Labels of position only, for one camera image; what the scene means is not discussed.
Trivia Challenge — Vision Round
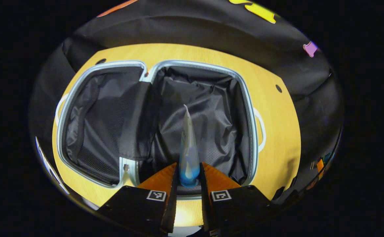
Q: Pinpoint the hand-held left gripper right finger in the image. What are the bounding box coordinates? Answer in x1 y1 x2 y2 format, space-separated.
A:
199 162 275 236

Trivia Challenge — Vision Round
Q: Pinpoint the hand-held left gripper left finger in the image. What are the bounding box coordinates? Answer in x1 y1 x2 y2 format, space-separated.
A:
98 162 179 236

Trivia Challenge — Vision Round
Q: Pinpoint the white blue skin care tube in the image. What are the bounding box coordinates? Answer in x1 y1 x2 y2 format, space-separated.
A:
178 104 201 188

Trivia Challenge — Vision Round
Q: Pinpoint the light blue suitcase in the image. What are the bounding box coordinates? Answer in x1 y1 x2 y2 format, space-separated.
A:
55 59 267 202

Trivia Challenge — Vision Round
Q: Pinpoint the black backdrop cloth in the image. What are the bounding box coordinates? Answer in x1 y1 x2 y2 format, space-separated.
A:
28 0 345 204

